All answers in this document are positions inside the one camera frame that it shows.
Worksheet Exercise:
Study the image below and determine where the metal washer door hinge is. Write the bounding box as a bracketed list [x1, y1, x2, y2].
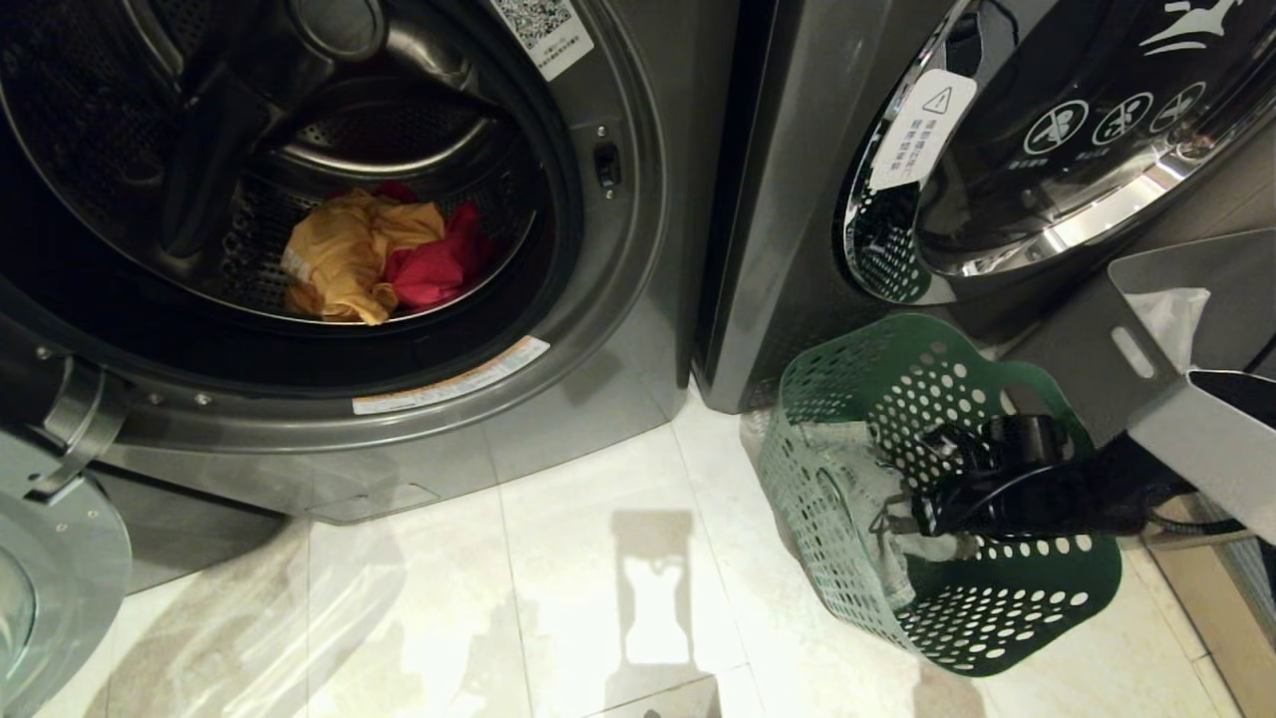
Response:
[25, 356, 132, 502]

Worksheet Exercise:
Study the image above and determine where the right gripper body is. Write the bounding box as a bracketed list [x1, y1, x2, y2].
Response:
[911, 467, 1002, 540]

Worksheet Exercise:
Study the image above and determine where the chrome-ringed black washer door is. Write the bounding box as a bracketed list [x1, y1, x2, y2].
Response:
[835, 0, 1276, 306]

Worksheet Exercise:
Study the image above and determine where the round grey washer door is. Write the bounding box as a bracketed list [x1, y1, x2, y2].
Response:
[0, 429, 134, 718]

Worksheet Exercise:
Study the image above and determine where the white code sticker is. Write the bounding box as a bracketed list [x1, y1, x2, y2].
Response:
[487, 0, 595, 82]

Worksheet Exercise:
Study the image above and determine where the yellow garment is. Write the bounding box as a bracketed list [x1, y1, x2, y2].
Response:
[281, 188, 448, 327]

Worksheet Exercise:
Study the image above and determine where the grey front-load washing machine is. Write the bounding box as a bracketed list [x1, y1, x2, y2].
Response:
[0, 0, 745, 599]

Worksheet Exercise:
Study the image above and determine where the pale grey cloth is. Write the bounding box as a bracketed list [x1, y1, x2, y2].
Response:
[788, 419, 984, 612]

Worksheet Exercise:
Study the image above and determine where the black cable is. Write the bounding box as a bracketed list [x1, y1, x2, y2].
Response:
[1144, 507, 1249, 537]

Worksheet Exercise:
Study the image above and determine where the dark grey washing machine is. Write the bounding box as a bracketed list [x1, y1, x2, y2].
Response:
[694, 0, 1276, 416]

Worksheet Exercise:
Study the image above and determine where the green perforated laundry basket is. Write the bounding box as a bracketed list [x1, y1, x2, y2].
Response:
[755, 313, 1124, 679]

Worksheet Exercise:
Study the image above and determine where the red garment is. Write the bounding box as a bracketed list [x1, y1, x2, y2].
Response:
[373, 179, 499, 311]

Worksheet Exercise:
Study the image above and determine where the orange and white warning sticker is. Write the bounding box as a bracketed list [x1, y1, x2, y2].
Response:
[351, 336, 552, 417]

